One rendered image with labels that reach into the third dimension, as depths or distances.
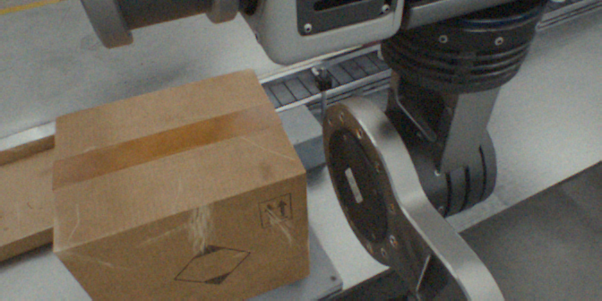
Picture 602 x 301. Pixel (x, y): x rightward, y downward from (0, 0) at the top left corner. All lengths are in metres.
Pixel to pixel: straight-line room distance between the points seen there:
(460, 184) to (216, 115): 0.34
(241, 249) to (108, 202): 0.19
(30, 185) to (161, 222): 0.57
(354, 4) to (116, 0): 0.14
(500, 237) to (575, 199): 0.40
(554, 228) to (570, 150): 0.98
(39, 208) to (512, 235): 1.62
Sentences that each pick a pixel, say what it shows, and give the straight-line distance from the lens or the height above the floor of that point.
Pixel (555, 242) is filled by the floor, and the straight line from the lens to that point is 2.03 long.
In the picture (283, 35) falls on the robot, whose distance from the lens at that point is 0.28.
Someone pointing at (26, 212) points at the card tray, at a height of 0.83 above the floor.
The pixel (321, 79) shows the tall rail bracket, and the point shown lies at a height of 0.97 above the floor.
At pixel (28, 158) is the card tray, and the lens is 1.16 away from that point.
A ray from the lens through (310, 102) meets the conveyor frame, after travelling 1.03.
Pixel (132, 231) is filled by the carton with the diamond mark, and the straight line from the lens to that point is 0.56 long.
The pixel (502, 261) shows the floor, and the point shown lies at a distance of 1.90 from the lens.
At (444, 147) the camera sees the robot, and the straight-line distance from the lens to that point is 0.47.
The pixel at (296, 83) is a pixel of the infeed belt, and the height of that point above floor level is 0.88.
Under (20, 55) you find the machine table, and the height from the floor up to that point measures 0.83.
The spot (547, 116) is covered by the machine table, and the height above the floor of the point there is 0.83.
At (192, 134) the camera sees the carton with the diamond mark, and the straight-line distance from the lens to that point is 0.63.
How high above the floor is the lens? 1.55
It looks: 45 degrees down
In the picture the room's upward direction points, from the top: 3 degrees counter-clockwise
